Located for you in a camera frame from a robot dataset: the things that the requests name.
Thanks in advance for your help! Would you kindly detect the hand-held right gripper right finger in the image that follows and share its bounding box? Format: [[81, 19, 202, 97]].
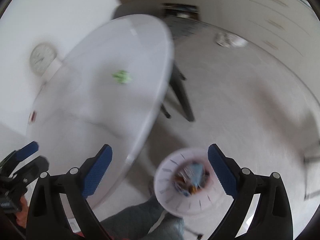
[[207, 144, 293, 240]]

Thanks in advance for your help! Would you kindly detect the person's grey trouser leg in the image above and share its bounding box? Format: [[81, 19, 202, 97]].
[[100, 197, 185, 240]]

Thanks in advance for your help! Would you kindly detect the person's left hand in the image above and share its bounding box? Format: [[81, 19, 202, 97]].
[[15, 197, 28, 228]]

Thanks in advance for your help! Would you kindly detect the dark low shelf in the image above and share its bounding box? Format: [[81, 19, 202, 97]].
[[161, 2, 200, 20]]

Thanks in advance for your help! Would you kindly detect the white drawer cabinet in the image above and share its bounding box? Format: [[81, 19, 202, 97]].
[[240, 0, 320, 63]]

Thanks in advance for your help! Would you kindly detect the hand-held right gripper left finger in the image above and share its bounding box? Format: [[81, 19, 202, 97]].
[[26, 144, 113, 240]]

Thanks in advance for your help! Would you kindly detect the green paper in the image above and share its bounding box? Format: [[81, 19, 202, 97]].
[[112, 70, 132, 83]]

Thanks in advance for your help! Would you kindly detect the blue face mask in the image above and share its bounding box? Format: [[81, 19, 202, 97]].
[[190, 162, 204, 188]]

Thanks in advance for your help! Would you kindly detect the white round table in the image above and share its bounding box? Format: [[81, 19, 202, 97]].
[[111, 4, 195, 122]]

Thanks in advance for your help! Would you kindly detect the white crumpled bag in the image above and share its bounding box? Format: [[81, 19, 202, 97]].
[[215, 32, 248, 48]]

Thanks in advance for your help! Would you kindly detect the white round clock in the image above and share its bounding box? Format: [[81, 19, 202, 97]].
[[29, 42, 56, 75]]

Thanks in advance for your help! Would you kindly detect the white slotted waste bin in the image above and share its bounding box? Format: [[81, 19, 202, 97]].
[[154, 148, 237, 217]]

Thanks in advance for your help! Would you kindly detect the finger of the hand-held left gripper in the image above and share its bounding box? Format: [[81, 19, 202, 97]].
[[12, 156, 49, 185], [0, 141, 39, 170]]

